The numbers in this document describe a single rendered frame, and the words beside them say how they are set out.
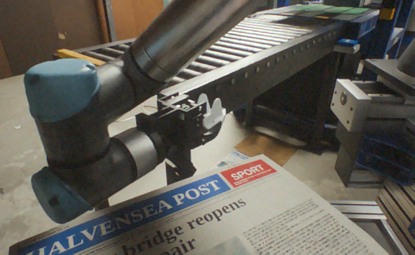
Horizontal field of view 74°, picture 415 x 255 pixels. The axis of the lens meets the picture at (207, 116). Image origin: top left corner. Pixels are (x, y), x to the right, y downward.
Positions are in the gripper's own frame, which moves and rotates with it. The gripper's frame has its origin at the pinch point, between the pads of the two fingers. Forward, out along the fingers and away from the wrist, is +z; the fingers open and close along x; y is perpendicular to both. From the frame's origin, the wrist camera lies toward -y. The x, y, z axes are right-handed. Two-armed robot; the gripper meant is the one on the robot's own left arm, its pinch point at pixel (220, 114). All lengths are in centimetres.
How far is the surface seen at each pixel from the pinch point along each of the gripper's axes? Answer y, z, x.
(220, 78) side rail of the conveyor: 3.2, 11.1, 8.4
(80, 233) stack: 6.2, -36.0, -11.5
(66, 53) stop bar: 5, -6, 53
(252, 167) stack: 6.1, -18.0, -18.3
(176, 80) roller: 3.3, 2.6, 15.2
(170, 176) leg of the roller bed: -19.2, -5.1, 11.3
